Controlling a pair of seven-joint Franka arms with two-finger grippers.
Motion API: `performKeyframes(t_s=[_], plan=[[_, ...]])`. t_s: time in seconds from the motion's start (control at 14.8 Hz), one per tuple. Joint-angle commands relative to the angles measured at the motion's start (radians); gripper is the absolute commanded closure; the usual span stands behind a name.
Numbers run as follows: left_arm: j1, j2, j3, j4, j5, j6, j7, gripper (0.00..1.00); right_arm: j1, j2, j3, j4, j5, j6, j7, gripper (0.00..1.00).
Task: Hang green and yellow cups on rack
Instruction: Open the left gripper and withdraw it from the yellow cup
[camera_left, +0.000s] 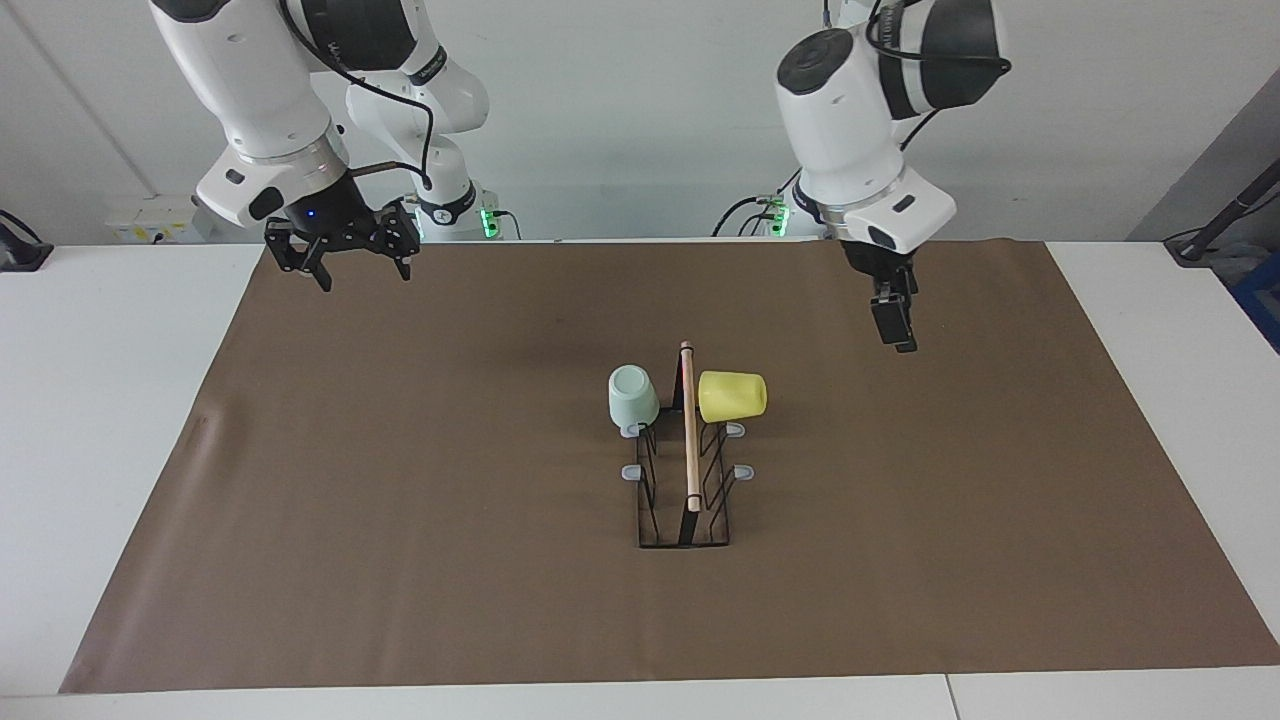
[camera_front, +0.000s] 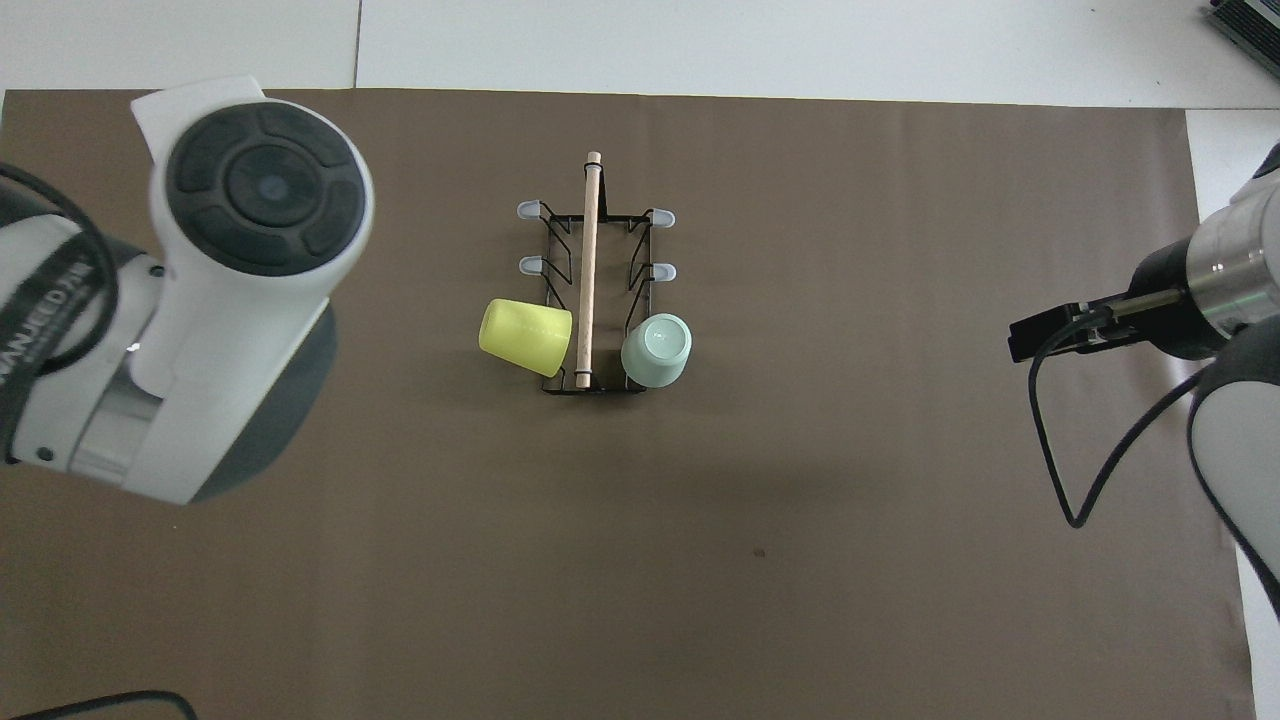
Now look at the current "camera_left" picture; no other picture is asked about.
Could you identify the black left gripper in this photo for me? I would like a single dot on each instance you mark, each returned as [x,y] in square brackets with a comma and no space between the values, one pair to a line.
[878,262]

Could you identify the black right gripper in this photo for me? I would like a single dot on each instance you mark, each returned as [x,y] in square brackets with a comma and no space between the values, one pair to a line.
[330,220]

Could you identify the yellow plastic cup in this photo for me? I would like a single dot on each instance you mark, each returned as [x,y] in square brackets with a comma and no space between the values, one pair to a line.
[732,397]

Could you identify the pale green plastic cup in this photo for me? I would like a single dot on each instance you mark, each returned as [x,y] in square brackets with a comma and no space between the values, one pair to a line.
[632,400]

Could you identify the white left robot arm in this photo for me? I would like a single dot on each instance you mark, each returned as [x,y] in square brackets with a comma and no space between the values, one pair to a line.
[840,110]

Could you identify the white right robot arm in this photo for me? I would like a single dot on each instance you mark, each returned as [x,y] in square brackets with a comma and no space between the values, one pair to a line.
[250,90]

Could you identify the brown table mat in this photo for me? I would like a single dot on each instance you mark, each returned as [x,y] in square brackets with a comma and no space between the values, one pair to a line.
[400,500]

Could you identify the black desk stand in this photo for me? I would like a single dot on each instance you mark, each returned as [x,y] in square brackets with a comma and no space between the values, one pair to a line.
[20,252]

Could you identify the black pole stand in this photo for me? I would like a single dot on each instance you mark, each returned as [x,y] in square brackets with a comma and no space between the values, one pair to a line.
[1225,215]

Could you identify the blue box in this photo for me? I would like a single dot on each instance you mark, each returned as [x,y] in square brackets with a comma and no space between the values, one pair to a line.
[1262,300]

